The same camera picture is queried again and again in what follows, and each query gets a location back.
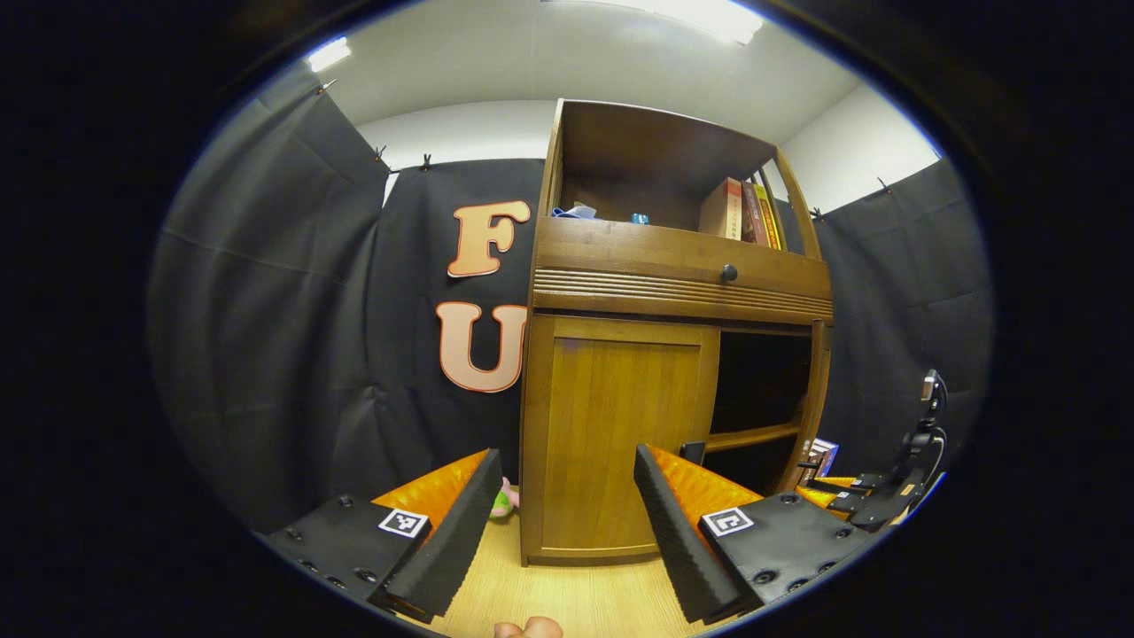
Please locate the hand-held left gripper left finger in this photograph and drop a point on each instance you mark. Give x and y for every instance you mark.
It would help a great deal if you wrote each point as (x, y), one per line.
(456, 540)

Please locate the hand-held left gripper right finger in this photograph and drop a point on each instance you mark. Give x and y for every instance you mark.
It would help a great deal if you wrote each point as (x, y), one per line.
(673, 540)

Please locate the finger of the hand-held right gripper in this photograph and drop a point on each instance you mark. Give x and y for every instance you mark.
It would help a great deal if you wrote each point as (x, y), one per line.
(850, 484)
(842, 503)

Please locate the wooden double-door shoe cabinet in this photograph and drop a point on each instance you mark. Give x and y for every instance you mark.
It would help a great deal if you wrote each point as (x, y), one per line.
(673, 257)

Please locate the brown books on floor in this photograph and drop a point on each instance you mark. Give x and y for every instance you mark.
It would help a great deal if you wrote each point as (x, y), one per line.
(819, 461)

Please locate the green plush toy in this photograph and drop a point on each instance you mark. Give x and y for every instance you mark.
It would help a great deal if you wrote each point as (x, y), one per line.
(503, 501)

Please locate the wooden inner shelf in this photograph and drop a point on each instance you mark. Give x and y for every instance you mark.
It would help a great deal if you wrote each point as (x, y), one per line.
(753, 437)

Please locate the black round drawer knob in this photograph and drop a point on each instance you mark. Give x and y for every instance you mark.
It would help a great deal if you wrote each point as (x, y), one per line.
(728, 273)

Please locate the yellow book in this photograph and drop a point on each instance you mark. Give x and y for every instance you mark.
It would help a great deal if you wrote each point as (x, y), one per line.
(771, 226)

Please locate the brown book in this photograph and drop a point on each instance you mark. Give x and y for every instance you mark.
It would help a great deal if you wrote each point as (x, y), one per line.
(751, 217)

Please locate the black backdrop cloth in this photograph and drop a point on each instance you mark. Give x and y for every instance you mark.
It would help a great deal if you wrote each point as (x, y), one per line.
(283, 310)

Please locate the beige book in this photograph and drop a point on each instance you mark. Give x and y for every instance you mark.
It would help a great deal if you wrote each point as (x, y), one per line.
(719, 211)

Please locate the blue cloth item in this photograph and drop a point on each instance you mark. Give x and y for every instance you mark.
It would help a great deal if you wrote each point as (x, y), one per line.
(574, 213)

